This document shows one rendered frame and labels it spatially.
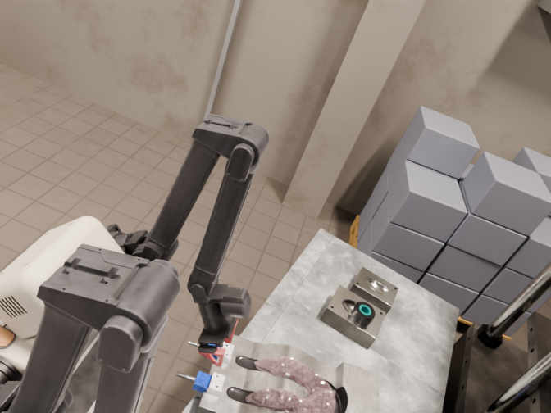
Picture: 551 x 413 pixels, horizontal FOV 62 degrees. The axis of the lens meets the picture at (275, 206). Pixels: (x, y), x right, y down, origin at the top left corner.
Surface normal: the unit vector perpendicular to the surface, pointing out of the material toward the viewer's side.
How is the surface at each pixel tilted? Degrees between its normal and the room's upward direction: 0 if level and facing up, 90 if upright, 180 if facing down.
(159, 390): 0
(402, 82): 90
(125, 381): 90
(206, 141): 90
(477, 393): 0
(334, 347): 0
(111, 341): 90
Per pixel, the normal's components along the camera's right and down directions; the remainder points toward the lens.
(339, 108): -0.23, 0.52
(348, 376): 0.32, -0.76
